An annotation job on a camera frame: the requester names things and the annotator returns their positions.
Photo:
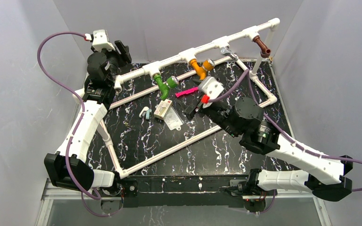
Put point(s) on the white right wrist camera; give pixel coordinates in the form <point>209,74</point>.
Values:
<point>212,88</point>

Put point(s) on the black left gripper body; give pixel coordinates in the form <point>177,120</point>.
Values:
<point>116,66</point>

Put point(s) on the green plastic faucet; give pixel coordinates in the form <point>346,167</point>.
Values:
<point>165,87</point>

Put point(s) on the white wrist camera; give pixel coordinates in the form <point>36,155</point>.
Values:
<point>99,40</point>
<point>212,88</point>

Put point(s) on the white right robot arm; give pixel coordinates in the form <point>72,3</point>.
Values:
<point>324,178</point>

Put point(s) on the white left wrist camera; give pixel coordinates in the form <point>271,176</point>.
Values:
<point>99,40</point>

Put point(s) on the small beige cardboard box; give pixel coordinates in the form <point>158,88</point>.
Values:
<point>163,108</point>

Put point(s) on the pink plastic strip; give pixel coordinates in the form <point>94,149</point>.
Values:
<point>186,92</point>

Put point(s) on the chrome metal faucet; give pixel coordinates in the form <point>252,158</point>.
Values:
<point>225,51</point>

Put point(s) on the brown plastic faucet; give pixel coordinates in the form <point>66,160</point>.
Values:
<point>264,50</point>

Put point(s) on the orange plastic faucet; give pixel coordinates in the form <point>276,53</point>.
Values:
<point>202,70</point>

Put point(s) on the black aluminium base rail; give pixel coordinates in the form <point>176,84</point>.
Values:
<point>141,191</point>

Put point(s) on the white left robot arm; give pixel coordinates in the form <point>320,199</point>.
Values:
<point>67,167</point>

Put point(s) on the black marble table mat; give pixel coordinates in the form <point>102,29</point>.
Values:
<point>136,139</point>

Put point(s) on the clear plastic bag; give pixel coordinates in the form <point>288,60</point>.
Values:
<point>173,120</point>

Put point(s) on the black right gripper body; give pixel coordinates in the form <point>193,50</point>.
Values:
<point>218,112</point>

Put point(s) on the white teal thread tape roll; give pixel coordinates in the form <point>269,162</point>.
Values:
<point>145,113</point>

